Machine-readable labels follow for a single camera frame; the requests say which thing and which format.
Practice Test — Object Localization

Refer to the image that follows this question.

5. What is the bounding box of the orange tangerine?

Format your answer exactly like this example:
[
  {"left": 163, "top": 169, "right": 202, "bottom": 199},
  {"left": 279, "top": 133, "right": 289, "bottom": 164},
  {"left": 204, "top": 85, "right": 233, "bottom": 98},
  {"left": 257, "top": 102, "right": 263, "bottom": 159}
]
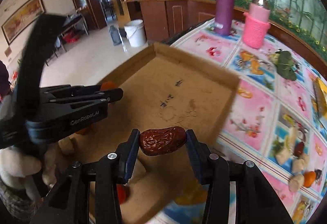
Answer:
[
  {"left": 303, "top": 171, "right": 316, "bottom": 188},
  {"left": 100, "top": 81, "right": 118, "bottom": 92},
  {"left": 174, "top": 182, "right": 207, "bottom": 206}
]

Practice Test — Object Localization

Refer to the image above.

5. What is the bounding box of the large red jujube date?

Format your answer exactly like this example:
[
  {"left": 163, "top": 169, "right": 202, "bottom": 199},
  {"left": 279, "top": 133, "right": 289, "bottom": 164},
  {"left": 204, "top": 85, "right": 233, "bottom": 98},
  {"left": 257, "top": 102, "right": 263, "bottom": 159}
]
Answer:
[{"left": 140, "top": 126, "right": 187, "bottom": 156}]

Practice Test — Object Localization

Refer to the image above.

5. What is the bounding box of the white gloved left hand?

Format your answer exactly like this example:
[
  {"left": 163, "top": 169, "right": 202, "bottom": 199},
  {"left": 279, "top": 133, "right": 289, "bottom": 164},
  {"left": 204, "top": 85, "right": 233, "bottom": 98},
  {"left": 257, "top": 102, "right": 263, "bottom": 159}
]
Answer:
[{"left": 0, "top": 146, "right": 57, "bottom": 201}]

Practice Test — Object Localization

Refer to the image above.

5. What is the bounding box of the red tomato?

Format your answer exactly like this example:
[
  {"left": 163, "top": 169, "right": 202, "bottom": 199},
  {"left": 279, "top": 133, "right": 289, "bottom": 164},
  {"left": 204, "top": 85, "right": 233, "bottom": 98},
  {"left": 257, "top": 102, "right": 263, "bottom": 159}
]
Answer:
[{"left": 116, "top": 184, "right": 130, "bottom": 205}]

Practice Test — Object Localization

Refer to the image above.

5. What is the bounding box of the floral plastic tablecloth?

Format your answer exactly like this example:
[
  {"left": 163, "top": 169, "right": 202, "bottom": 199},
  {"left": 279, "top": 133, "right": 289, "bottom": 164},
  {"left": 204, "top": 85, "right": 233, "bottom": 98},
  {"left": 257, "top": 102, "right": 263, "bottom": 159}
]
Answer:
[{"left": 163, "top": 17, "right": 327, "bottom": 224}]

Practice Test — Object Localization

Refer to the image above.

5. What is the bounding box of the brown cardboard tray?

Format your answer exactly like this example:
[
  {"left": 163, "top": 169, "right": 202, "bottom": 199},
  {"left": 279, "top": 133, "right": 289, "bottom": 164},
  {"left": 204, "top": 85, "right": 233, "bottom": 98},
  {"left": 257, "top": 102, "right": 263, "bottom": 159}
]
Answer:
[{"left": 71, "top": 43, "right": 240, "bottom": 223}]

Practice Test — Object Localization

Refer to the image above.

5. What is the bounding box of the beige cake piece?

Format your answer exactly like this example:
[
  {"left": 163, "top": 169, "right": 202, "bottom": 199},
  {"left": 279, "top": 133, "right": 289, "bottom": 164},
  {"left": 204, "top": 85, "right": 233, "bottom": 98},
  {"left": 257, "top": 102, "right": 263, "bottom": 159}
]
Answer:
[
  {"left": 288, "top": 174, "right": 304, "bottom": 193},
  {"left": 291, "top": 159, "right": 305, "bottom": 174}
]

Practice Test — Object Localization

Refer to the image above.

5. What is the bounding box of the white plastic bucket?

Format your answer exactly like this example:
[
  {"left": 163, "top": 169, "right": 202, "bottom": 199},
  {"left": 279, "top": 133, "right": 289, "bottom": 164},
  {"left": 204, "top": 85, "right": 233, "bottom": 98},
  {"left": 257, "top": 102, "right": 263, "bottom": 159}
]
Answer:
[{"left": 124, "top": 19, "right": 146, "bottom": 48}]

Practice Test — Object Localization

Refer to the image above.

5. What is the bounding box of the round beige cake ball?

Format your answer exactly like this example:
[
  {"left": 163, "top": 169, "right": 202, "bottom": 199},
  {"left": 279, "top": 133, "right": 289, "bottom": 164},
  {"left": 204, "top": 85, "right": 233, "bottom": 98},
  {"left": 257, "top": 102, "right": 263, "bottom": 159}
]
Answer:
[{"left": 300, "top": 153, "right": 309, "bottom": 167}]

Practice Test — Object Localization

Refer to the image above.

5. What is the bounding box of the dark chestnut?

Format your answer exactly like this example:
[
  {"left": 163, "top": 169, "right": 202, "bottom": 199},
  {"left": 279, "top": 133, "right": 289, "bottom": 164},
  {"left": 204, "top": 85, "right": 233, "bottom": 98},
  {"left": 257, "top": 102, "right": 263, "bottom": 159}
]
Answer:
[{"left": 314, "top": 169, "right": 322, "bottom": 180}]

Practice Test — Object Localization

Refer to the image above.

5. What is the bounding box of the wooden cabinet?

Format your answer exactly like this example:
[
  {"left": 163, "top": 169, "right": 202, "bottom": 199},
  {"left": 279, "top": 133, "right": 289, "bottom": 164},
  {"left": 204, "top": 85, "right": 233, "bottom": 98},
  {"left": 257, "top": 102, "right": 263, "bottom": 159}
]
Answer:
[{"left": 126, "top": 0, "right": 216, "bottom": 41}]

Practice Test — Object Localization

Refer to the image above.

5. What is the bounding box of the green leaf wrapped dumpling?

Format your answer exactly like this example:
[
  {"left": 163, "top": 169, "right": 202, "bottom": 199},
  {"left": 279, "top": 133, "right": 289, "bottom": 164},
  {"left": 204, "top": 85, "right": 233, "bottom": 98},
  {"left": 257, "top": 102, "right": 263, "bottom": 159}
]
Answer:
[{"left": 268, "top": 49, "right": 297, "bottom": 81}]

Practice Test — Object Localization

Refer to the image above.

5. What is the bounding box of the pink knitted sleeve jar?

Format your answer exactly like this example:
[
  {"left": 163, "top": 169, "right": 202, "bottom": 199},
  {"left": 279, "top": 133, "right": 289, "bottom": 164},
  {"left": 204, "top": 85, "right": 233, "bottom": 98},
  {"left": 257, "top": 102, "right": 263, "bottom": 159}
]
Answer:
[{"left": 242, "top": 0, "right": 270, "bottom": 49}]

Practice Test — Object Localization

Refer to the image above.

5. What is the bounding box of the purple thermos bottle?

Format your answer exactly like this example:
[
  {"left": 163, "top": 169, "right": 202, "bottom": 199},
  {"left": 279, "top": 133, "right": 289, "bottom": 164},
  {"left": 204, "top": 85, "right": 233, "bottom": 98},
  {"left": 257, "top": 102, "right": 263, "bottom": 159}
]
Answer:
[{"left": 215, "top": 0, "right": 234, "bottom": 36}]

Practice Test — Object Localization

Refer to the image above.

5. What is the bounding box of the framed wall painting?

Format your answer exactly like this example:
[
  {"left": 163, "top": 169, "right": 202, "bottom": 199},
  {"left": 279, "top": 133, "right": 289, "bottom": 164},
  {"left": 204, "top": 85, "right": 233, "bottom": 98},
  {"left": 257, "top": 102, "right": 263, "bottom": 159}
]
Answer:
[{"left": 1, "top": 0, "right": 46, "bottom": 45}]

